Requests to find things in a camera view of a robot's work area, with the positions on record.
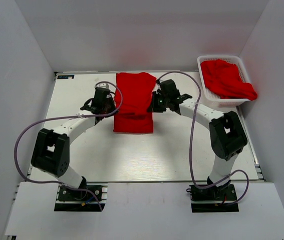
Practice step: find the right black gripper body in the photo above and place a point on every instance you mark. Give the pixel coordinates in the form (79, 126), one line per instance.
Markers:
(162, 102)

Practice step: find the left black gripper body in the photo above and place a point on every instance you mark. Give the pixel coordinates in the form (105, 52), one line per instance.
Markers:
(109, 107)

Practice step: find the red t-shirt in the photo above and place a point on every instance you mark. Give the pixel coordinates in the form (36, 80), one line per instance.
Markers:
(133, 99)

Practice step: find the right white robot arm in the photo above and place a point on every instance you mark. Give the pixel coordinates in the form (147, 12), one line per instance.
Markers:
(227, 136)

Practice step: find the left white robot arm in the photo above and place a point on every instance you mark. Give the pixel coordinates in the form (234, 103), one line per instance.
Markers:
(52, 148)

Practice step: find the red shirts in basket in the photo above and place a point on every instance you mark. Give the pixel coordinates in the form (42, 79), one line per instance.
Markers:
(223, 79)

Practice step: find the white plastic basket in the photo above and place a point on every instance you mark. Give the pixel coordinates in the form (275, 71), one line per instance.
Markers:
(213, 100)

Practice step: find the dark blue label sticker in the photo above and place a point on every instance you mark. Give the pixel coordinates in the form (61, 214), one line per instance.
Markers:
(65, 77)

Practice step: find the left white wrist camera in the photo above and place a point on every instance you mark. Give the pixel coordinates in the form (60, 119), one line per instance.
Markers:
(102, 86)

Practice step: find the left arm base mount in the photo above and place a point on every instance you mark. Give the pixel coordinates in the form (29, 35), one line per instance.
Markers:
(79, 201)

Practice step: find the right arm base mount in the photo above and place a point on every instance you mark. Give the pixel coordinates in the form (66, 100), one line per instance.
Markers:
(213, 200)

